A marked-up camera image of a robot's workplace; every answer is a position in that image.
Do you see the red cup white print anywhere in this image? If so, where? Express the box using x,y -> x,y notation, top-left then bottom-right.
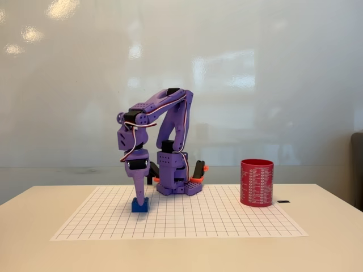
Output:
239,159 -> 275,209

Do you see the white red black servo cable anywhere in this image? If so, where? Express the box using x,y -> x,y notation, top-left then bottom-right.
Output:
120,93 -> 190,182

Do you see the blue toy brick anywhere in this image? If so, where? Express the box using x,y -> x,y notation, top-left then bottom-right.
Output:
131,198 -> 150,213

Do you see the white grid paper sheet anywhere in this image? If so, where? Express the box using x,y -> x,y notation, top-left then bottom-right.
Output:
50,185 -> 309,242

